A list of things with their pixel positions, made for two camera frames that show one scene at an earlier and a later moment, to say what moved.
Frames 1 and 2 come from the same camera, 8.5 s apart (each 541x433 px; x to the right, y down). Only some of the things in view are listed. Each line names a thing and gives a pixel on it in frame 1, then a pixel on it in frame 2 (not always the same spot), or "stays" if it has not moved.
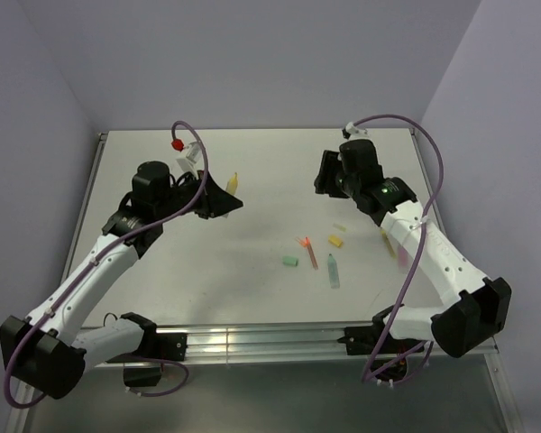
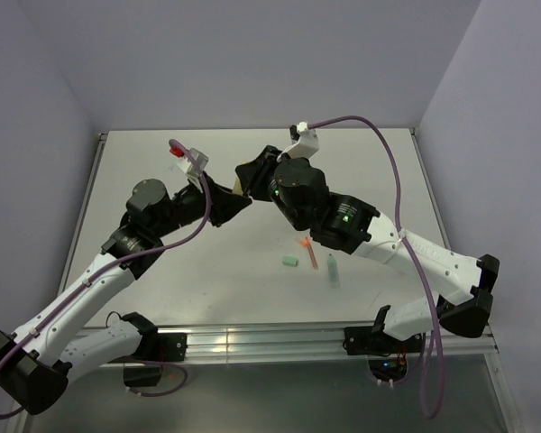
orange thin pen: (306, 243) stays
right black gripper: (330, 162) -> (253, 175)
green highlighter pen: (334, 273) stays
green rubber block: (290, 261) stays
